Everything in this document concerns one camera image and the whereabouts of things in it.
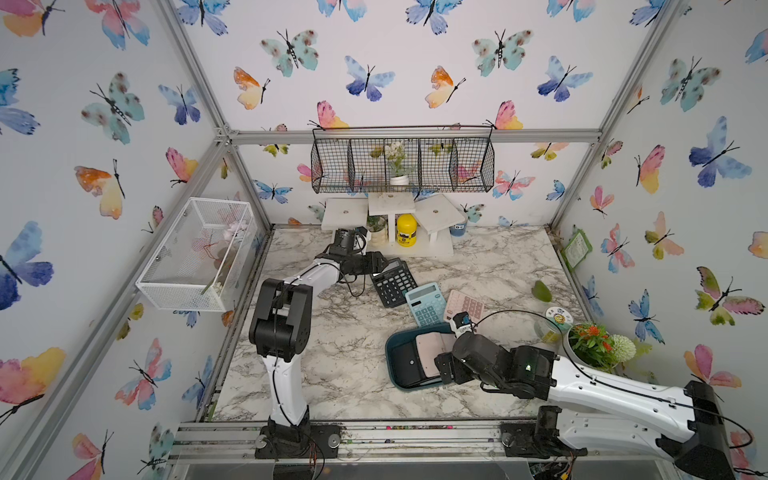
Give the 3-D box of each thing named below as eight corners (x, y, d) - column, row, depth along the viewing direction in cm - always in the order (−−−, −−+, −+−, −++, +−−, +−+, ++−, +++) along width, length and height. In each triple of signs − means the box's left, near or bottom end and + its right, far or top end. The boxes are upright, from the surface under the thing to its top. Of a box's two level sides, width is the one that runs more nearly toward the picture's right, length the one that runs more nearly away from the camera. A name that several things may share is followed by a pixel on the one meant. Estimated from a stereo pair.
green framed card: (568, 268, 111) (580, 253, 104) (557, 244, 119) (568, 228, 112) (583, 268, 111) (595, 253, 104) (571, 244, 119) (582, 228, 112)
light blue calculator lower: (420, 330, 94) (420, 325, 92) (405, 296, 102) (405, 291, 100) (452, 318, 97) (454, 314, 94) (435, 286, 105) (436, 281, 102)
